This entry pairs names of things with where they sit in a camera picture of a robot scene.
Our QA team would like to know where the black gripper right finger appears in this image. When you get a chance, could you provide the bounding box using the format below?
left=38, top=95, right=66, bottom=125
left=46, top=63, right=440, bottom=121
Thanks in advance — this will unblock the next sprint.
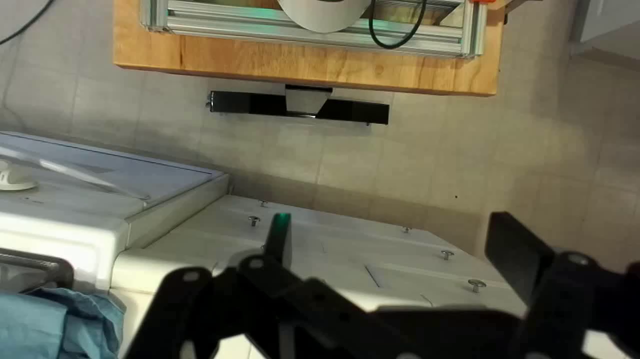
left=485, top=211, right=557, bottom=305

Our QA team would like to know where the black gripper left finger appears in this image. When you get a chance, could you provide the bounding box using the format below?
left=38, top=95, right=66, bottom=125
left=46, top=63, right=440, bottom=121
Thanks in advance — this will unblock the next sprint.
left=264, top=213, right=293, bottom=263

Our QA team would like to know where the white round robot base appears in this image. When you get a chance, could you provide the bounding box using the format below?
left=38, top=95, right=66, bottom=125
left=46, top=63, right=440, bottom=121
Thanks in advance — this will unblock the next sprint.
left=279, top=0, right=373, bottom=33

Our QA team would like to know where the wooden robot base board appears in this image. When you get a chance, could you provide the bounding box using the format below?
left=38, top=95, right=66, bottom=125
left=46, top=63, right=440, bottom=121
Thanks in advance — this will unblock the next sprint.
left=112, top=0, right=504, bottom=95

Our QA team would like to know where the white drawer cabinet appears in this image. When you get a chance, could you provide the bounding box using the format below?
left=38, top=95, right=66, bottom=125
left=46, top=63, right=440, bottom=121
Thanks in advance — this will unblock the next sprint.
left=111, top=195, right=527, bottom=337

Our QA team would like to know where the white kitchen stove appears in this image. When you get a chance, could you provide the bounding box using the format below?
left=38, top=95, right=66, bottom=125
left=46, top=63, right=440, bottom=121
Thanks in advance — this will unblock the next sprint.
left=0, top=131, right=231, bottom=289

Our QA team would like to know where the blue cloth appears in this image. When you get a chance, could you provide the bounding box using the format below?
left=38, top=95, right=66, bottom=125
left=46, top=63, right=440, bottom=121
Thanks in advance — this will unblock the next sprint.
left=0, top=287, right=126, bottom=359

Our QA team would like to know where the aluminium frame on board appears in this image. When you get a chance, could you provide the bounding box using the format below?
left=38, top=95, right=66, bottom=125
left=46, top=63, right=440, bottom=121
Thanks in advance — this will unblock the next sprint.
left=139, top=0, right=489, bottom=57

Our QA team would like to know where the black cable loop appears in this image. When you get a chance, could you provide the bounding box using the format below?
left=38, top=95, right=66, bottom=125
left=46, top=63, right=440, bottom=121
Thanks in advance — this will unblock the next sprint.
left=369, top=0, right=428, bottom=51

